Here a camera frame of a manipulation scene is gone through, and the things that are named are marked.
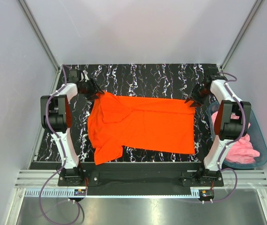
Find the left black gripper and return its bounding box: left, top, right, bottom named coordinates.
left=80, top=77, right=104, bottom=101

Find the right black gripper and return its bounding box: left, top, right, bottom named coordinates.
left=185, top=83, right=212, bottom=108

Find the orange t shirt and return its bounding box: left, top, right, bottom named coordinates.
left=88, top=92, right=195, bottom=165

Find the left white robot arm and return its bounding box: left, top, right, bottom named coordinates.
left=40, top=65, right=104, bottom=186

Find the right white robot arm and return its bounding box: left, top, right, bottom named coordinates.
left=185, top=67, right=251, bottom=186

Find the blue plastic basket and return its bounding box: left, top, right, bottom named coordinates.
left=207, top=101, right=267, bottom=168

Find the pink t shirt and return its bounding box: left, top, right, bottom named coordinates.
left=212, top=111, right=261, bottom=165

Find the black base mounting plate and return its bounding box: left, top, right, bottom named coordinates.
left=30, top=162, right=223, bottom=194

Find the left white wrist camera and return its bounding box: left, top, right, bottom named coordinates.
left=81, top=70, right=89, bottom=82

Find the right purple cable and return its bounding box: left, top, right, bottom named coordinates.
left=214, top=71, right=245, bottom=203

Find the purple cable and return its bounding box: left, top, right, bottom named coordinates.
left=38, top=64, right=85, bottom=223
left=214, top=71, right=245, bottom=203

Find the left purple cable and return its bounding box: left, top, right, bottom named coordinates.
left=38, top=64, right=85, bottom=223

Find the white slotted cable duct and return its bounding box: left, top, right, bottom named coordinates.
left=24, top=187, right=215, bottom=199

